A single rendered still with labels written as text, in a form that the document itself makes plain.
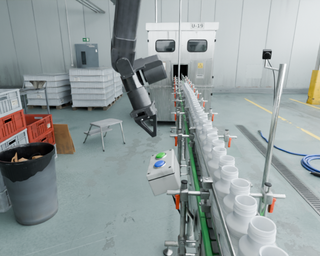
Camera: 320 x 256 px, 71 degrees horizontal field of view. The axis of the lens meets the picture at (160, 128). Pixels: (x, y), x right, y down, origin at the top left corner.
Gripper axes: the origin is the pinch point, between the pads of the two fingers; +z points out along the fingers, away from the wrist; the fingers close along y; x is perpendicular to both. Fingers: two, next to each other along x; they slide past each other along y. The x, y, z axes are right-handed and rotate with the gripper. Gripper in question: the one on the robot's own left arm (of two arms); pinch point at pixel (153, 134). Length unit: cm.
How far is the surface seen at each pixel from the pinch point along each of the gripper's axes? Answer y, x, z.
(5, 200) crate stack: 110, 181, 48
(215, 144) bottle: -1.7, -16.6, 8.6
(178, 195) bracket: -15.4, -3.3, 13.1
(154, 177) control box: -10.2, 2.1, 8.8
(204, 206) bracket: -16.0, -8.7, 17.9
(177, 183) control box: -10.2, -3.1, 12.5
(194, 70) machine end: 409, -45, 18
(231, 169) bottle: -16.8, -17.7, 9.3
